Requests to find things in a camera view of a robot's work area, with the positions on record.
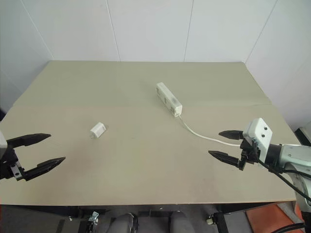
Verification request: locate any black object beside table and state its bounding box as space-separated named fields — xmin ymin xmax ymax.
xmin=294 ymin=127 xmax=311 ymax=147

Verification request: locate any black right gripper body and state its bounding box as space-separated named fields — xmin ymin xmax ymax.
xmin=237 ymin=136 xmax=262 ymax=171

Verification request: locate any white power cable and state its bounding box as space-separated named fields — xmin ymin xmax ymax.
xmin=178 ymin=115 xmax=242 ymax=147

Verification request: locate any dark grey rounded shape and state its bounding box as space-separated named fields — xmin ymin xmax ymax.
xmin=111 ymin=213 xmax=139 ymax=233
xmin=168 ymin=210 xmax=193 ymax=233

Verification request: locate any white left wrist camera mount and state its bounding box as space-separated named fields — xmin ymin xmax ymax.
xmin=0 ymin=130 xmax=8 ymax=149

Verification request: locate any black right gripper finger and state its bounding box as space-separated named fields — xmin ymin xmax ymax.
xmin=208 ymin=150 xmax=242 ymax=168
xmin=218 ymin=130 xmax=244 ymax=141

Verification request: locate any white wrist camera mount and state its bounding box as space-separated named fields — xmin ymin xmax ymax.
xmin=0 ymin=130 xmax=8 ymax=149
xmin=242 ymin=117 xmax=273 ymax=149

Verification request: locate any orange floor object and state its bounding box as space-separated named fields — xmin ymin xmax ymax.
xmin=244 ymin=202 xmax=305 ymax=233

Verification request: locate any white plug adapter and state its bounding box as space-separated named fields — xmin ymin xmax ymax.
xmin=89 ymin=122 xmax=108 ymax=141

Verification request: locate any black table frame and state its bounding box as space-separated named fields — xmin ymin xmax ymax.
xmin=57 ymin=203 xmax=268 ymax=233

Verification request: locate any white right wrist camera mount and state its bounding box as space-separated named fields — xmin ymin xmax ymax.
xmin=242 ymin=117 xmax=273 ymax=149

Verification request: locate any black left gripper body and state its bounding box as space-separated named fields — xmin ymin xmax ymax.
xmin=0 ymin=145 xmax=26 ymax=182

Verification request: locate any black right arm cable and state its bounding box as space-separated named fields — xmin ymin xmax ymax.
xmin=257 ymin=157 xmax=311 ymax=207

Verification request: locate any white power strip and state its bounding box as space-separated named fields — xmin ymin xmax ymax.
xmin=155 ymin=82 xmax=183 ymax=119

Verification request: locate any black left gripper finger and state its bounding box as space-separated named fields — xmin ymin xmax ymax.
xmin=6 ymin=133 xmax=52 ymax=163
xmin=23 ymin=156 xmax=67 ymax=182

